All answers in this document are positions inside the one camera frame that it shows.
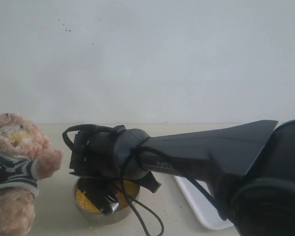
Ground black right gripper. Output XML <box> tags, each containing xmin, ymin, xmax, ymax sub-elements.
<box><xmin>68</xmin><ymin>125</ymin><xmax>126</xmax><ymax>216</ymax></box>

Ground beige teddy bear striped sweater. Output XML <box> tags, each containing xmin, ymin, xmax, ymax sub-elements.
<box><xmin>0</xmin><ymin>112</ymin><xmax>63</xmax><ymax>236</ymax></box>

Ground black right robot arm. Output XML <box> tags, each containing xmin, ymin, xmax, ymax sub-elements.
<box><xmin>62</xmin><ymin>120</ymin><xmax>295</xmax><ymax>236</ymax></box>

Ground steel bowl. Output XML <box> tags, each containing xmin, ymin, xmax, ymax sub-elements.
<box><xmin>73</xmin><ymin>177</ymin><xmax>140</xmax><ymax>225</ymax></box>

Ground yellow millet grains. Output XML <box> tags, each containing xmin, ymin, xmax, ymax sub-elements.
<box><xmin>75</xmin><ymin>180</ymin><xmax>140</xmax><ymax>214</ymax></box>

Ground white rectangular plastic tray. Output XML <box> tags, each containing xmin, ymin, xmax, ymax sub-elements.
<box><xmin>174</xmin><ymin>177</ymin><xmax>234</xmax><ymax>231</ymax></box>

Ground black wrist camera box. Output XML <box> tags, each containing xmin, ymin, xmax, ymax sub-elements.
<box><xmin>136</xmin><ymin>172</ymin><xmax>161</xmax><ymax>193</ymax></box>

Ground black braided cable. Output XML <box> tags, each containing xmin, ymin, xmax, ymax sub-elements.
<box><xmin>62</xmin><ymin>123</ymin><xmax>226</xmax><ymax>236</ymax></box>

